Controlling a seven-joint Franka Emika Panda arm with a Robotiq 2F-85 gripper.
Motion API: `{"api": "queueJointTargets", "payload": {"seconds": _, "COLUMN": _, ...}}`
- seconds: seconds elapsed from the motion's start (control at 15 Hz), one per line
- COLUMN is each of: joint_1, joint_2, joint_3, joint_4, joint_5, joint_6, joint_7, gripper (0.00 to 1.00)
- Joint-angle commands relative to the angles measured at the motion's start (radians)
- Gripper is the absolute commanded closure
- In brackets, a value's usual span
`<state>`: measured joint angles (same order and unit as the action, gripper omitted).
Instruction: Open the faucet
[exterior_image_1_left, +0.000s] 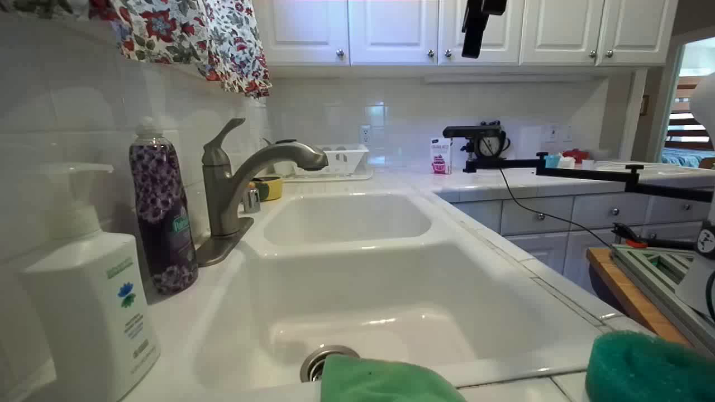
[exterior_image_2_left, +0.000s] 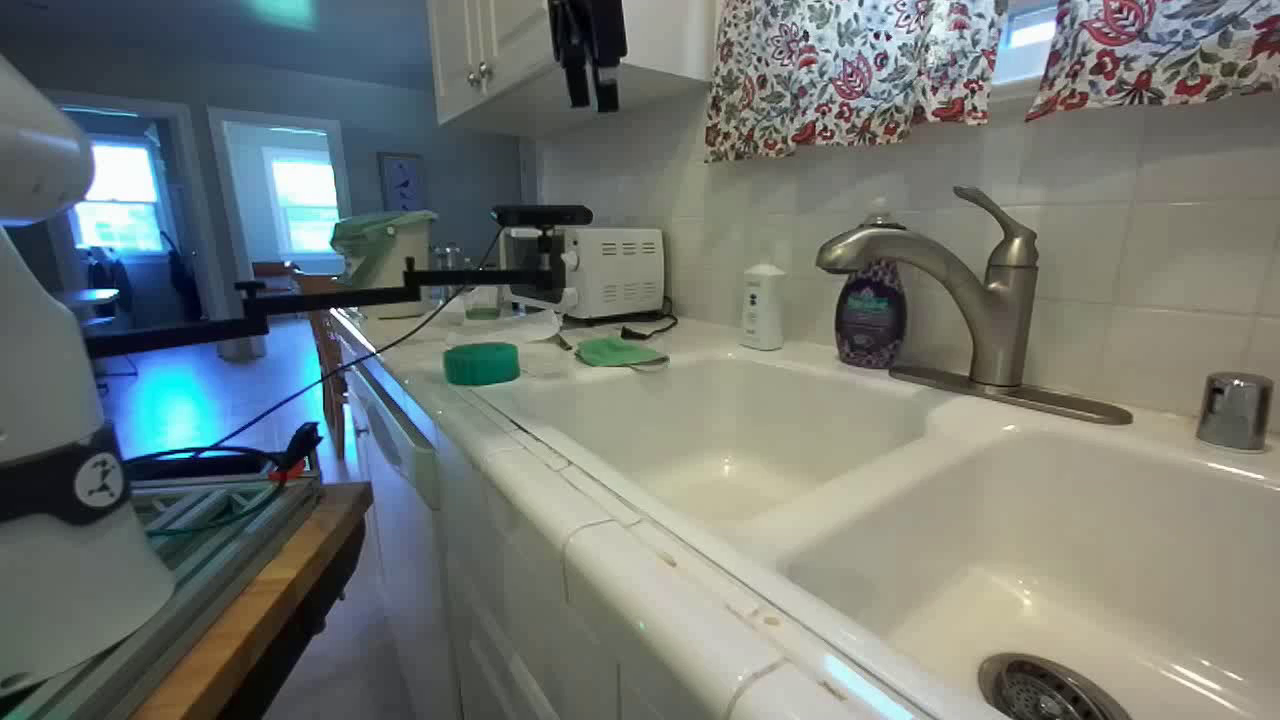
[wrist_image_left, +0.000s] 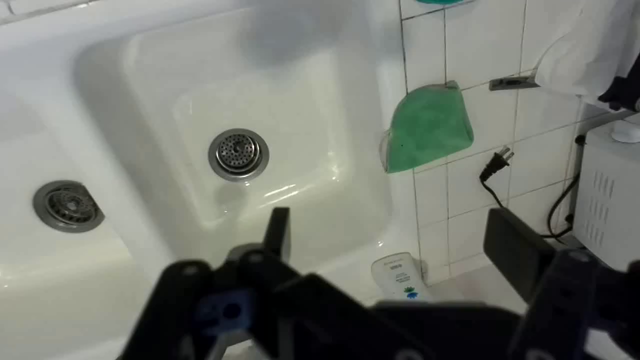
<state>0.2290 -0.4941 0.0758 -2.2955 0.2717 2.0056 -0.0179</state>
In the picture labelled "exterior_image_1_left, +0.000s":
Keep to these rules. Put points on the brushed steel kitchen faucet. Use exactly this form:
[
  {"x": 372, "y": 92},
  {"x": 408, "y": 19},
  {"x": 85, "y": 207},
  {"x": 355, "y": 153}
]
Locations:
[{"x": 226, "y": 188}]

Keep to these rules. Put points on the white double basin sink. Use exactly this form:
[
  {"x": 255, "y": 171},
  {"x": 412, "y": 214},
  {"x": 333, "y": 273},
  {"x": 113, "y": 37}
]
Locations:
[{"x": 392, "y": 276}]

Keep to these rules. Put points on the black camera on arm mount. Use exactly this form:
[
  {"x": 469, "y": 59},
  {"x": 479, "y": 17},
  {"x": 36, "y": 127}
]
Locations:
[{"x": 488, "y": 142}]

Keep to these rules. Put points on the white dish rack basket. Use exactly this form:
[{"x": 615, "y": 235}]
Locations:
[{"x": 342, "y": 161}]

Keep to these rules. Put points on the wooden cart table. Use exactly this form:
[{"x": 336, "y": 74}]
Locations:
[{"x": 619, "y": 292}]

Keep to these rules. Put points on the white upper cabinets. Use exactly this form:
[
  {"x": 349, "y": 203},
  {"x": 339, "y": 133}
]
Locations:
[{"x": 436, "y": 33}]

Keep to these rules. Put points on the small pink white bottle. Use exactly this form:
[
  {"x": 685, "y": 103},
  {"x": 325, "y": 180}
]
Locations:
[{"x": 440, "y": 156}]

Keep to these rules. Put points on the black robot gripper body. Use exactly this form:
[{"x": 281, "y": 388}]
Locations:
[{"x": 474, "y": 23}]

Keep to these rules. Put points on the floral window valance curtain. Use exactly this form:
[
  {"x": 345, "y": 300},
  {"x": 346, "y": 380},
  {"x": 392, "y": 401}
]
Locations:
[{"x": 219, "y": 40}]

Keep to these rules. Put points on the yellow green sponge holder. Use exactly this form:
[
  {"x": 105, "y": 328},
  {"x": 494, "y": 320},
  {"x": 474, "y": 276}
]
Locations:
[{"x": 268, "y": 187}]

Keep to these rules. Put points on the steel sink drain strainer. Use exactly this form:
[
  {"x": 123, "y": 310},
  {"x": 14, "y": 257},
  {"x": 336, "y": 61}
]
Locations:
[{"x": 313, "y": 366}]

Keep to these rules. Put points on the white lower cabinet drawers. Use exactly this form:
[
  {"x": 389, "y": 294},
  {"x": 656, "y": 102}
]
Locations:
[{"x": 561, "y": 228}]

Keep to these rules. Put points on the white pump soap dispenser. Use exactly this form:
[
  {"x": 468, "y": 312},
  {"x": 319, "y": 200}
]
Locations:
[{"x": 88, "y": 294}]

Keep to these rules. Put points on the green cloth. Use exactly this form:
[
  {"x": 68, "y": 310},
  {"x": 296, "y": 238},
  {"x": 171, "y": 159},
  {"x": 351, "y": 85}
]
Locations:
[{"x": 375, "y": 380}]

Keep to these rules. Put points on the purple floral soap bottle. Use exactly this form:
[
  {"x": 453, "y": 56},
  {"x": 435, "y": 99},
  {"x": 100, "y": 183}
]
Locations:
[{"x": 161, "y": 210}]

